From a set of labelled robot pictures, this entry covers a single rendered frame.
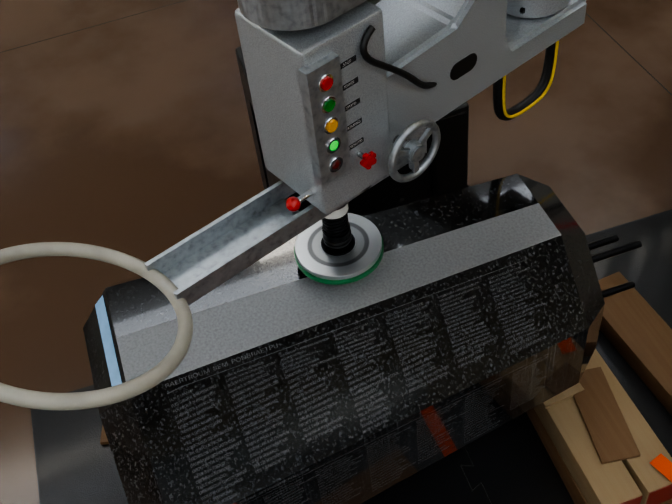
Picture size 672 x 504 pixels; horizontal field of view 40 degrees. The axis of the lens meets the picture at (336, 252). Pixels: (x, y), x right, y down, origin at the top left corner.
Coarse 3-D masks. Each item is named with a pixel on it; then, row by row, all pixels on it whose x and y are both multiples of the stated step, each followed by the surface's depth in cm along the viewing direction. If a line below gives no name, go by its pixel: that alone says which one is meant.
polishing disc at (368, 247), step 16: (320, 224) 227; (352, 224) 226; (368, 224) 226; (304, 240) 224; (320, 240) 224; (368, 240) 222; (304, 256) 221; (320, 256) 220; (336, 256) 220; (352, 256) 219; (368, 256) 219; (320, 272) 217; (336, 272) 216; (352, 272) 216
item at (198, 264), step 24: (264, 192) 202; (288, 192) 207; (360, 192) 206; (240, 216) 201; (264, 216) 203; (288, 216) 203; (312, 216) 199; (192, 240) 195; (216, 240) 199; (240, 240) 199; (264, 240) 193; (288, 240) 198; (168, 264) 194; (192, 264) 195; (216, 264) 194; (240, 264) 192; (192, 288) 186
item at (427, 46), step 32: (384, 0) 199; (416, 0) 196; (448, 0) 192; (480, 0) 191; (576, 0) 219; (384, 32) 192; (416, 32) 190; (448, 32) 191; (480, 32) 197; (512, 32) 213; (544, 32) 214; (384, 64) 177; (416, 64) 189; (448, 64) 196; (480, 64) 204; (512, 64) 213; (416, 96) 194; (448, 96) 202
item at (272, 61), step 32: (256, 32) 173; (288, 32) 169; (320, 32) 168; (352, 32) 169; (256, 64) 180; (288, 64) 170; (352, 64) 174; (256, 96) 188; (288, 96) 177; (352, 96) 179; (384, 96) 186; (288, 128) 185; (384, 128) 191; (288, 160) 193; (352, 160) 190; (384, 160) 197; (320, 192) 190; (352, 192) 196
